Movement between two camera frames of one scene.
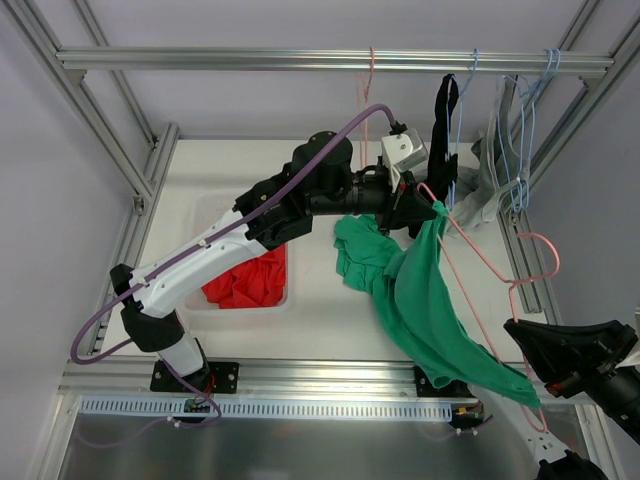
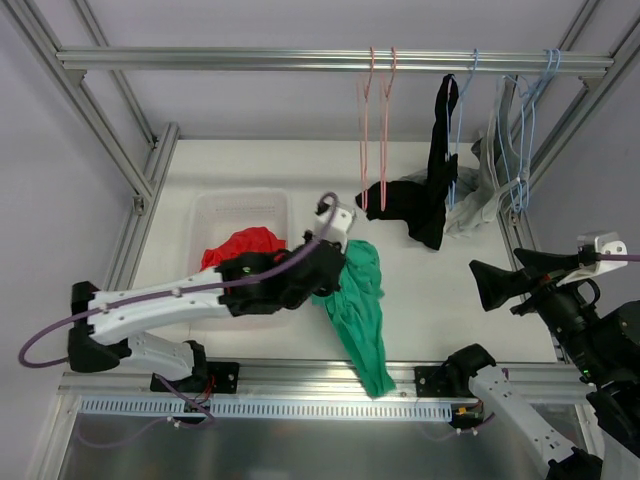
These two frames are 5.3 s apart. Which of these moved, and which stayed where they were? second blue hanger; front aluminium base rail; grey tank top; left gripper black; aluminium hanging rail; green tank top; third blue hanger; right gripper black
Moved: left gripper black; right gripper black; green tank top
Stayed: third blue hanger; second blue hanger; front aluminium base rail; grey tank top; aluminium hanging rail
